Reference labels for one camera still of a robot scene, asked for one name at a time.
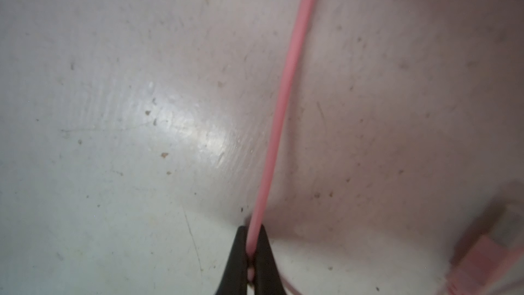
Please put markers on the pink cat-ear headphones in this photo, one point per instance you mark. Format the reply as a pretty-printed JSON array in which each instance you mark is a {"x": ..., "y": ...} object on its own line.
[{"x": 488, "y": 249}]

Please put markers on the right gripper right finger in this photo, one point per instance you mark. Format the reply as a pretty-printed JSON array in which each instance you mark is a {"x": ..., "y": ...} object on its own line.
[{"x": 267, "y": 280}]

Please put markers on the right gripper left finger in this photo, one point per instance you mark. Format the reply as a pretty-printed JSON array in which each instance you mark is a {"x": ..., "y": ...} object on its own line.
[{"x": 235, "y": 277}]

